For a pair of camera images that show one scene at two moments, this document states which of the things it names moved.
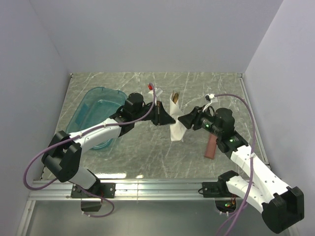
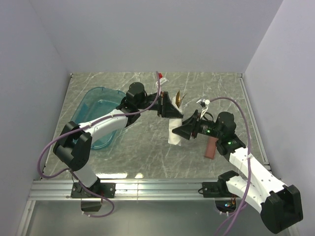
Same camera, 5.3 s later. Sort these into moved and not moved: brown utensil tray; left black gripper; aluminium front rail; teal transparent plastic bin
Moved: left black gripper
Not moved: teal transparent plastic bin; brown utensil tray; aluminium front rail
